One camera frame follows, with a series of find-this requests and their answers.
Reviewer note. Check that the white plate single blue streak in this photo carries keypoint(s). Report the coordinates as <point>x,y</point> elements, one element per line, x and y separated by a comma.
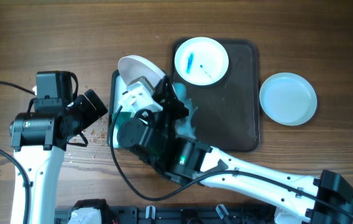
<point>288,99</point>

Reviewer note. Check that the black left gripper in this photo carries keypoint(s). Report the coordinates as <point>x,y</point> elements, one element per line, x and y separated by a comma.
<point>90,114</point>

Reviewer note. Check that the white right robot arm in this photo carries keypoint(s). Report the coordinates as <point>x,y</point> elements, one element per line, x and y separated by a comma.
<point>144,123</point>

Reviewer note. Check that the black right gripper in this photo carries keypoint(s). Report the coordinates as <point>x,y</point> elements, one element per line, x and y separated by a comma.
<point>166,101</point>

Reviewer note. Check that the white plate large blue smear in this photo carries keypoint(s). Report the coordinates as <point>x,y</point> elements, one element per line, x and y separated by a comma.
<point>132,67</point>

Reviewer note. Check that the dark brown serving tray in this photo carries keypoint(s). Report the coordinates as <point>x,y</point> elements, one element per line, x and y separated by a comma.
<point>228,114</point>

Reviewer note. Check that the green yellow sponge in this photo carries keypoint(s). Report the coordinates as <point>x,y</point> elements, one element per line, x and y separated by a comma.
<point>120,136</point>

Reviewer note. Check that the black rimmed water tray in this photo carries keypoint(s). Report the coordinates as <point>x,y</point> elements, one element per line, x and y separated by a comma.
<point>114,105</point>

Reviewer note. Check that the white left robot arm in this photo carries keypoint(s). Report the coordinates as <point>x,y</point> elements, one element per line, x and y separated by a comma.
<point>39,138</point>

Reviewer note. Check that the white plate two blue marks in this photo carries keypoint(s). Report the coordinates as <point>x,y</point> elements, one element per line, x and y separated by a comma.
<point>201,61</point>

